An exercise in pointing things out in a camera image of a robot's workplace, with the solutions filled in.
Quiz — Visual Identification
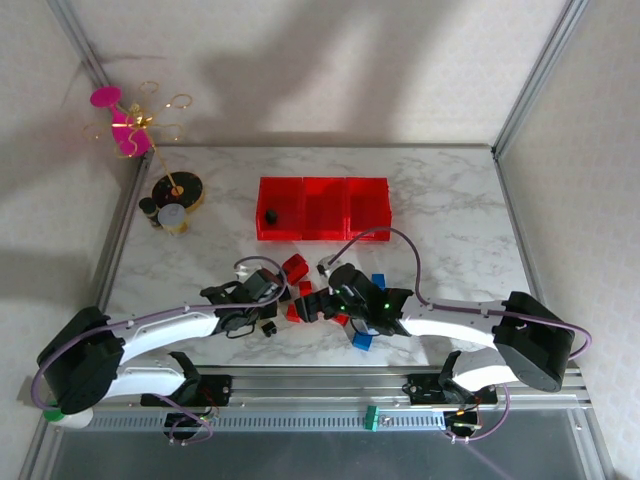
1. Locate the large red lego brick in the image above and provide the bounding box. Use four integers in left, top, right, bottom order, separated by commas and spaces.
280, 253, 309, 284

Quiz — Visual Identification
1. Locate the red plastic bin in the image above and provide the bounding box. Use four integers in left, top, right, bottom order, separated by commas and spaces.
345, 177, 392, 242
302, 177, 351, 241
255, 175, 307, 242

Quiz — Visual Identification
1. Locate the gold jar white lid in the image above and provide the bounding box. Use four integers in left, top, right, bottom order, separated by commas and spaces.
157, 202, 192, 238

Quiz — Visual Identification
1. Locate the small black bottle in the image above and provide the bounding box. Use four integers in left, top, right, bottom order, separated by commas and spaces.
138, 197, 162, 230

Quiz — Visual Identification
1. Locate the pink plastic goblet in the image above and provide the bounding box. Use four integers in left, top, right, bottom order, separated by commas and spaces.
89, 85, 154, 160

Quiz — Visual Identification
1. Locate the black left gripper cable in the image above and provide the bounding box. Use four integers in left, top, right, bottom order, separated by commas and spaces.
223, 318, 262, 342

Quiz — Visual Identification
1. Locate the grey slotted cable duct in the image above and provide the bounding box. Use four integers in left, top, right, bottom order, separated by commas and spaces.
64, 411, 584, 432

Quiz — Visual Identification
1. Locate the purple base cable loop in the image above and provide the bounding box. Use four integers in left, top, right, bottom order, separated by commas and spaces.
443, 383, 511, 444
149, 392, 217, 446

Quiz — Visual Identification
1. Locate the grey metal base plate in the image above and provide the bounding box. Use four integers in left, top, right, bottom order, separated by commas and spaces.
47, 428, 594, 480

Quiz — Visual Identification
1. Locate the aluminium table edge rail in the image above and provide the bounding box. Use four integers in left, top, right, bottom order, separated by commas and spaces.
19, 148, 155, 480
492, 144, 612, 480

